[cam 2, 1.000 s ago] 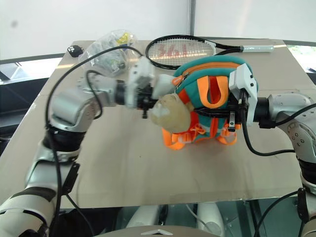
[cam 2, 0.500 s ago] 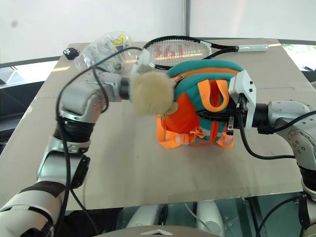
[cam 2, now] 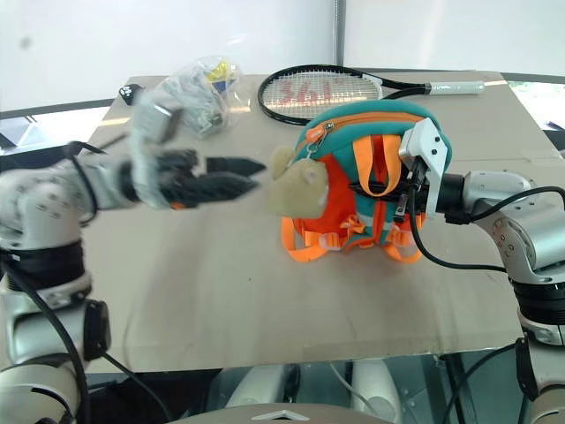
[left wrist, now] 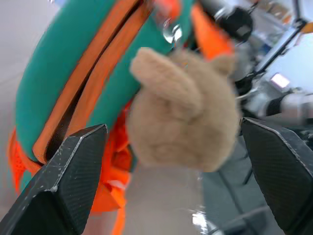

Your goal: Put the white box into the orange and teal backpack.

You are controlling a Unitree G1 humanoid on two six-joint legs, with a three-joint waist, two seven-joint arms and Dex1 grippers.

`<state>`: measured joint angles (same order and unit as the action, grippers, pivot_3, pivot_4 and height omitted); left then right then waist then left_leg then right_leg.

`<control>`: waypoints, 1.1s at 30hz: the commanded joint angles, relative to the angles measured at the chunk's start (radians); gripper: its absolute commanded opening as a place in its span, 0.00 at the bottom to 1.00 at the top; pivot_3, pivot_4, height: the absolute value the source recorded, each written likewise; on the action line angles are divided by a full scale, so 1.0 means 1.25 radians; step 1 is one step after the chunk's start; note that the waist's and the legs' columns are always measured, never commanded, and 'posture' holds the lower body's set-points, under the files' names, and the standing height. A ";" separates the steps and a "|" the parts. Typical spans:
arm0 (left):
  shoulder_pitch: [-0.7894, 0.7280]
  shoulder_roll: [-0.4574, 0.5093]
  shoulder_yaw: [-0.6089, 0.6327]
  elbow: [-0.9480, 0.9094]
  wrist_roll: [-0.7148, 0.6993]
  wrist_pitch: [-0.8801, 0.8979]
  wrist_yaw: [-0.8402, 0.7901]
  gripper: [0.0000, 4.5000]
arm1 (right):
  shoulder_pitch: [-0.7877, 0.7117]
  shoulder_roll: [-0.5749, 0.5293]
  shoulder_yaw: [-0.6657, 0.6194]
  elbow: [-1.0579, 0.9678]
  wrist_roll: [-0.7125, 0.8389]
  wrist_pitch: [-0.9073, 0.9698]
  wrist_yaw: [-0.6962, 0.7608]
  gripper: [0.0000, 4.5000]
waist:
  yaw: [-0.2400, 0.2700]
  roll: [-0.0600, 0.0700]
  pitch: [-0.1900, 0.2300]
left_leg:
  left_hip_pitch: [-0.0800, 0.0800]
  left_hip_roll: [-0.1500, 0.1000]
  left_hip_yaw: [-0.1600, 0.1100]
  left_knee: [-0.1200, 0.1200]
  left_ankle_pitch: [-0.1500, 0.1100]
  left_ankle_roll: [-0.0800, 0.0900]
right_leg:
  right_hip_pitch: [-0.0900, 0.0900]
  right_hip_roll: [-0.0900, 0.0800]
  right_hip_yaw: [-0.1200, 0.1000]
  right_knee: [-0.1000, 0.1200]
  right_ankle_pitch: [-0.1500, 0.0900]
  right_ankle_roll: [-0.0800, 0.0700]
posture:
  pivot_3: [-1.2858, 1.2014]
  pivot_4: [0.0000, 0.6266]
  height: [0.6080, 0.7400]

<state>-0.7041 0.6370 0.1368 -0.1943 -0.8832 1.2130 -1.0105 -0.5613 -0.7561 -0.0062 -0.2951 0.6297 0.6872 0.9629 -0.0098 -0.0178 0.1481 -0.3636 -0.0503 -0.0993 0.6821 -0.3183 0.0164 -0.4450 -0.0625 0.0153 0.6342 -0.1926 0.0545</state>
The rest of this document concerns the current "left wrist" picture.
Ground tan plush bear keychain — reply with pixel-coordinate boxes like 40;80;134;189
127;47;242;173

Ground silver keychain clip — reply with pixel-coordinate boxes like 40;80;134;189
162;17;183;45

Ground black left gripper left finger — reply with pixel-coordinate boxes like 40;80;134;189
0;124;109;235

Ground orange and teal backpack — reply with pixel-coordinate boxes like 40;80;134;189
6;0;234;235

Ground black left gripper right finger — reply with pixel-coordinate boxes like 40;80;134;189
241;117;313;235

